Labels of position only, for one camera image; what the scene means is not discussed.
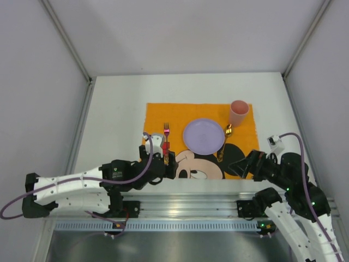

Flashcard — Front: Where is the gold ornate spoon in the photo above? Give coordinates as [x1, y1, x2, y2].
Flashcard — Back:
[217, 124, 233, 163]

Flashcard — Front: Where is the lilac plastic plate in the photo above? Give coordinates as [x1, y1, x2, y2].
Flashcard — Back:
[183, 118, 225, 156]

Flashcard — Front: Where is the pink plastic cup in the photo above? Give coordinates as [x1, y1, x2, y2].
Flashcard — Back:
[229, 100, 249, 127]

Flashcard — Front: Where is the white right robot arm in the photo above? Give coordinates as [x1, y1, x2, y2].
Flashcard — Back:
[165, 145, 344, 261]

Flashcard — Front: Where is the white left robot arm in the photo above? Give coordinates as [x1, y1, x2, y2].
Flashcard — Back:
[22, 145, 176, 218]

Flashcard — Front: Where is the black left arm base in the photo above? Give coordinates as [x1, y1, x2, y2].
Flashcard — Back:
[108, 201, 141, 218]

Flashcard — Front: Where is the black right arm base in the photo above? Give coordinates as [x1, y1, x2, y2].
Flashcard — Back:
[236, 200, 267, 221]

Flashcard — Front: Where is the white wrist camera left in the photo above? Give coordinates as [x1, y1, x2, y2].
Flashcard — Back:
[143, 133, 165, 157]

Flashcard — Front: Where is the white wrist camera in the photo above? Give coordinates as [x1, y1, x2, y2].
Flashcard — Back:
[143, 133, 165, 157]
[267, 135, 285, 155]

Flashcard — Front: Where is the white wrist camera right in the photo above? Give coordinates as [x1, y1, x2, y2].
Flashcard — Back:
[267, 135, 285, 155]

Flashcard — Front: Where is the aluminium front rail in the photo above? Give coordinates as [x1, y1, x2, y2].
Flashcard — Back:
[48, 192, 254, 219]

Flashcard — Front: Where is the perforated metal cable strip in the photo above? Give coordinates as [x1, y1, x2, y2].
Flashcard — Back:
[55, 220, 275, 233]

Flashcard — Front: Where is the right aluminium frame post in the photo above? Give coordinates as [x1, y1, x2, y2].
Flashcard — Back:
[282, 0, 336, 79]

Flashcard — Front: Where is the aluminium frame post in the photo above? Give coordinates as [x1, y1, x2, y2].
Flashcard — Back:
[282, 0, 336, 79]
[40, 0, 93, 82]

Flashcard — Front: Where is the left aluminium frame post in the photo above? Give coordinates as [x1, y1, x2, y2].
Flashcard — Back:
[40, 0, 93, 82]

